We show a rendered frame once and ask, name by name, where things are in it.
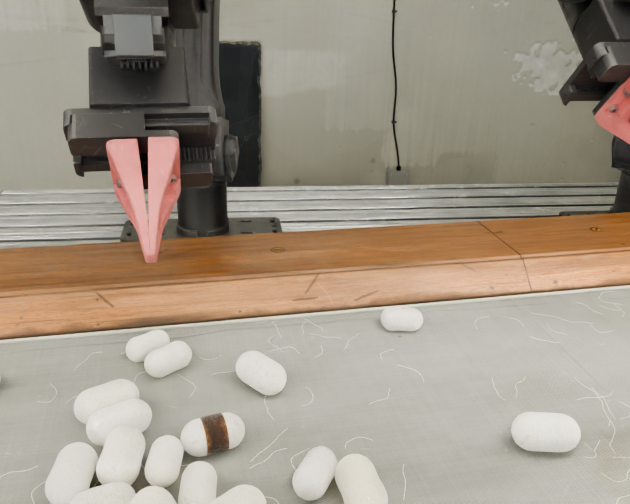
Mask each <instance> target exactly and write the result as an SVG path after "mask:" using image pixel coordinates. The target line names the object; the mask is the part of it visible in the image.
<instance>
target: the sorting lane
mask: <svg viewBox="0 0 630 504"><path fill-rule="evenodd" d="M388 307H400V308H415V309H417V310H419V311H420V312H421V314H422V316H423V324H422V326H421V327H420V328H419V329H418V330H416V331H411V332H410V331H390V330H387V329H386V328H385V327H384V326H383V325H382V323H381V320H380V318H381V314H382V312H383V311H384V310H385V309H386V308H388ZM157 329H158V330H163V331H164V332H166V333H167V334H168V336H169V338H170V343H171V342H174V341H183V342H185V343H186V344H188V345H189V347H190V348H191V351H192V358H191V361H190V362H189V364H188V365H187V366H186V367H184V368H182V369H179V370H176V371H174V372H172V373H170V374H168V375H166V376H164V377H161V378H157V377H153V376H151V375H149V374H148V373H147V372H146V370H145V367H144V362H133V361H131V360H130V359H129V358H128V357H127V355H126V345H127V343H128V342H129V340H130V339H132V338H134V337H137V336H140V335H143V334H146V333H148V332H150V331H152V330H157ZM248 351H258V352H260V353H262V354H264V355H265V356H267V357H269V358H271V359H272V360H274V361H276V362H277V363H279V364H280V365H281V366H282V367H283V368H284V370H285V372H286V376H287V380H286V384H285V386H284V388H283V389H282V390H281V391H280V392H279V393H277V394H275V395H264V394H262V393H260V392H258V391H257V390H255V389H253V388H252V387H251V386H249V385H247V384H246V383H244V382H243V381H242V380H241V379H240V378H239V377H238V375H237V373H236V363H237V360H238V358H239V357H240V356H241V355H242V354H243V353H245V352H248ZM0 378H1V379H0V504H52V503H51V502H50V501H49V500H48V499H47V497H46V494H45V483H46V480H47V478H48V476H49V474H50V472H51V470H52V468H53V466H54V463H55V461H56V459H57V456H58V454H59V453H60V451H61V450H62V449H63V448H64V447H66V446H67V445H69V444H71V443H75V442H83V443H86V444H88V445H90V446H91V447H92V448H93V449H94V450H95V451H96V453H97V457H98V460H99V458H100V455H101V453H102V450H103V447H104V446H99V445H96V444H94V443H93V442H91V441H90V439H89V438H88V436H87V433H86V424H83V423H82V422H80V421H79V420H78V419H77V418H76V416H75V413H74V403H75V400H76V398H77V397H78V395H79V394H80V393H81V392H83V391H85V390H87V389H89V388H92V387H95V386H98V385H102V384H105V383H108V382H110V381H114V380H117V379H126V380H129V381H131V382H133V383H134V384H135V385H136V386H137V388H138V390H139V399H140V400H143V401H144V402H146V403H147V404H148V405H149V407H150V408H151V411H152V419H151V422H150V425H149V426H148V428H147V429H146V430H145V431H143V432H142V434H143V436H144V439H145V444H146V445H145V451H144V454H143V457H142V461H141V466H140V472H139V475H138V477H137V479H136V480H135V481H134V482H133V483H132V484H131V485H130V486H131V487H132V488H133V489H134V491H135V493H136V494H137V493H138V492H139V491H140V490H142V489H144V488H146V487H149V486H153V485H151V484H150V483H149V482H148V481H147V479H146V476H145V466H146V462H147V459H148V456H149V453H150V449H151V447H152V444H153V443H154V442H155V441H156V440H157V439H158V438H159V437H162V436H165V435H171V436H174V437H176V438H178V439H179V440H180V441H181V433H182V430H183V428H184V427H185V426H186V424H188V423H189V422H190V421H192V420H194V419H198V418H199V417H203V416H207V415H212V414H216V413H224V412H230V413H234V414H236V415H237V416H239V417H240V418H241V420H242V421H243V423H244V426H245V434H244V437H243V439H242V441H241V443H240V444H239V445H238V446H236V447H234V448H232V449H229V450H228V451H225V452H221V453H217V454H213V455H209V456H201V457H196V456H192V455H190V454H188V453H187V452H186V451H185V450H184V449H183V450H184V453H183V458H182V463H181V467H180V472H179V476H178V478H177V479H176V481H175V482H174V483H173V484H171V485H170V486H168V487H165V488H164V489H165V490H167V491H168V492H169V493H170V494H171V495H172V497H173V498H174V500H175V501H176V503H177V504H178V498H179V490H180V484H181V477H182V474H183V472H184V470H185V469H186V467H187V466H189V465H190V464H191V463H194V462H197V461H203V462H207V463H209V464H210V465H212V466H213V468H214V469H215V471H216V474H217V488H216V498H218V497H220V496H221V495H223V494H224V493H226V492H227V491H229V490H231V489H232V488H234V487H236V486H238V485H251V486H254V487H256V488H258V489H259V490H260V491H261V492H262V493H263V495H264V497H265V499H266V504H344V500H343V497H342V494H341V492H340V490H339V488H338V486H337V484H336V481H335V475H334V477H333V479H332V481H331V482H330V484H329V486H328V488H327V490H326V492H325V493H324V494H323V495H322V496H321V497H320V498H318V499H316V500H311V501H309V500H304V499H302V498H300V497H299V496H298V495H297V494H296V492H295V491H294V488H293V484H292V479H293V474H294V472H295V470H296V469H297V468H298V466H299V464H300V463H301V462H302V460H303V459H304V457H305V456H306V454H307V453H308V452H309V451H310V450H311V449H312V448H314V447H318V446H323V447H327V448H329V449H330V450H332V451H333V452H334V454H335V455H336V457H337V461H338V463H339V461H340V460H341V459H342V458H343V457H345V456H347V455H349V454H360V455H363V456H365V457H367V458H368V459H369V460H370V461H371V462H372V464H373V465H374V467H375V470H376V472H377V474H378V477H379V479H380V480H381V482H382V484H383V486H384V487H385V489H386V492H387V496H388V504H630V285H627V286H615V287H604V288H593V289H581V290H570V291H558V292H547V293H535V294H524V295H512V296H501V297H489V298H478V299H467V300H455V301H444V302H432V303H421V304H409V305H398V306H386V307H375V308H363V309H352V310H341V311H329V312H318V313H306V314H295V315H283V316H272V317H260V318H249V319H237V320H226V321H215V322H203V323H192V324H180V325H169V326H157V327H146V328H134V329H123V330H111V331H100V332H89V333H77V334H66V335H54V336H43V337H31V338H20V339H8V340H0ZM524 412H548V413H562V414H566V415H568V416H570V417H571V418H573V419H574V420H575V421H576V423H577V424H578V426H579V428H580V432H581V437H580V441H579V443H578V444H577V446H576V447H575V448H573V449H572V450H570V451H567V452H541V451H528V450H525V449H523V448H521V447H520V446H519V445H517V443H516V442H515V441H514V439H513V437H512V433H511V426H512V423H513V421H514V419H515V418H516V417H517V416H518V415H520V414H521V413H524Z"/></svg>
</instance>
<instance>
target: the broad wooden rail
mask: <svg viewBox="0 0 630 504"><path fill-rule="evenodd" d="M627 285H630V212H624V213H607V214H590V215H573V216H556V217H539V218H522V219H504V220H487V221H470V222H453V223H436V224H419V225H402V226H384V227H367V228H350V229H333V230H316V231H299V232H282V233H264V234H247V235H230V236H213V237H196V238H179V239H161V243H160V248H159V253H158V259H157V262H155V263H147V262H146V261H145V258H144V254H143V251H142V247H141V244H140V241H127V242H110V243H93V244H77V245H67V246H42V247H24V248H7V249H0V340H8V339H20V338H31V337H43V336H54V335H66V334H77V333H89V332H100V331H111V330H123V329H134V328H146V327H157V326H169V325H180V324H192V323H203V322H215V321H226V320H237V319H249V318H260V317H272V316H283V315H295V314H306V313H318V312H329V311H341V310H352V309H363V308H375V307H386V306H398V305H409V304H421V303H432V302H444V301H455V300H467V299H478V298H489V297H501V296H512V295H524V294H535V293H547V292H558V291H570V290H581V289H593V288H604V287H615V286H627Z"/></svg>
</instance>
